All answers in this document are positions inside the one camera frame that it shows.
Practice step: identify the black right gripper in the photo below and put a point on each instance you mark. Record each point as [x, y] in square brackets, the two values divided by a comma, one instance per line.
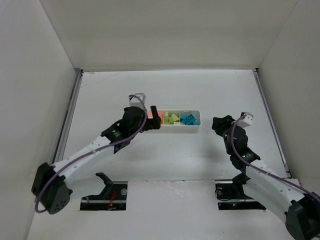
[220, 122]

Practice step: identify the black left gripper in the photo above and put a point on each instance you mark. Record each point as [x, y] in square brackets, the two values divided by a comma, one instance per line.
[152, 121]

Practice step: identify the orange round lego piece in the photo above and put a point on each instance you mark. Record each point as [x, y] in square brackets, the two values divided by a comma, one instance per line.
[160, 114]

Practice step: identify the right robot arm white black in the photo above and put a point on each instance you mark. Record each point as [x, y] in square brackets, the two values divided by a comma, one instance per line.
[296, 207]

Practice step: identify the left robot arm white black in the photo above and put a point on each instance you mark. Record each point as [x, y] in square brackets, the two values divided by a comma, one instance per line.
[56, 185]

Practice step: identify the white three-compartment tray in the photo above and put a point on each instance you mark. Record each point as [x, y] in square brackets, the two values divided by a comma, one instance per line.
[171, 128]

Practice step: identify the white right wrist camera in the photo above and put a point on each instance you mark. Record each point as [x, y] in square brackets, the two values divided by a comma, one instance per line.
[246, 120]

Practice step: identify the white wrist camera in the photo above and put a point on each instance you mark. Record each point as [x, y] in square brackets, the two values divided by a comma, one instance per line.
[137, 100]
[246, 120]

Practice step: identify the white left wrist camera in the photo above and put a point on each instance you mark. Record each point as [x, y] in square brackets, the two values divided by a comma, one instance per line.
[137, 100]

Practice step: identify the right aluminium table rail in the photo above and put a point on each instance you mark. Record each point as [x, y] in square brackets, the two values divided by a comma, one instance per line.
[271, 122]

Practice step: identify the aluminium table rail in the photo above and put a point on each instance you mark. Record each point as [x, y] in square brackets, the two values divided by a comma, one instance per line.
[271, 122]
[67, 121]

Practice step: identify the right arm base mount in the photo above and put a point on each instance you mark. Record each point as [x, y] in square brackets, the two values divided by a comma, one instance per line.
[231, 197]

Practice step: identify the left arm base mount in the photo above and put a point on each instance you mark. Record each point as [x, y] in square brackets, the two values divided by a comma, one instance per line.
[113, 197]

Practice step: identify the left aluminium table rail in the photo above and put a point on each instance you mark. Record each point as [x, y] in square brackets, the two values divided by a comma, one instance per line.
[67, 121]

